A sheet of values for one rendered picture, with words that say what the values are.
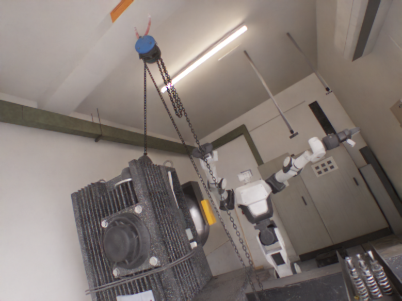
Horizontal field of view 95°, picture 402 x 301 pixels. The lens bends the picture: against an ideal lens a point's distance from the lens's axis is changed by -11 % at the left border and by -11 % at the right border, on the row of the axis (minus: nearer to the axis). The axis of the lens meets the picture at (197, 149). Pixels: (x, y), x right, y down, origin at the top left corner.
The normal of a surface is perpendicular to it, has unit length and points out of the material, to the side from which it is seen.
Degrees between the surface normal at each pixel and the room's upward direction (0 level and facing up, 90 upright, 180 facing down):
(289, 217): 90
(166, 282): 90
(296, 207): 90
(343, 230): 90
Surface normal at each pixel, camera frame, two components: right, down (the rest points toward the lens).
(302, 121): -0.50, -0.11
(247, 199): -0.18, -0.39
